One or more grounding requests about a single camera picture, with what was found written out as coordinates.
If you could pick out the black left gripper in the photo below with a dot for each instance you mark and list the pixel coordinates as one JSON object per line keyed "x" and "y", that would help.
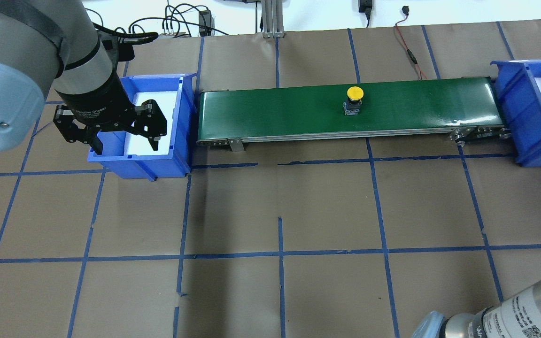
{"x": 96, "y": 104}

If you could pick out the yellow mushroom push button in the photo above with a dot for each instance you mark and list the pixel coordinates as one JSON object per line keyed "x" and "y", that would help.
{"x": 353, "y": 103}

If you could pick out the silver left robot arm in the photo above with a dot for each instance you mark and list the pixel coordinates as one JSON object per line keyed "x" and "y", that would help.
{"x": 54, "y": 45}

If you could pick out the blue plastic bin left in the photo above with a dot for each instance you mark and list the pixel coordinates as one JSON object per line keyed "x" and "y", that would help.
{"x": 160, "y": 147}

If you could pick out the blue plastic bin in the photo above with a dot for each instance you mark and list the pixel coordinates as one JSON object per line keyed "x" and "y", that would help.
{"x": 520, "y": 99}
{"x": 160, "y": 147}

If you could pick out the blue plastic bin right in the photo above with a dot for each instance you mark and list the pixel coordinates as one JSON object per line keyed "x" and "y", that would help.
{"x": 520, "y": 99}

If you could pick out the green conveyor belt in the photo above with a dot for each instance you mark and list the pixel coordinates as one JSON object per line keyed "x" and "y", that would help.
{"x": 465, "y": 108}

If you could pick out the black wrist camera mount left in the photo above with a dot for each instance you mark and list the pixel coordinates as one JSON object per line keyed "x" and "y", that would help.
{"x": 120, "y": 46}

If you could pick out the aluminium frame post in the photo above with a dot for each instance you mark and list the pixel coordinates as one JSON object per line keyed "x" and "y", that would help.
{"x": 272, "y": 19}

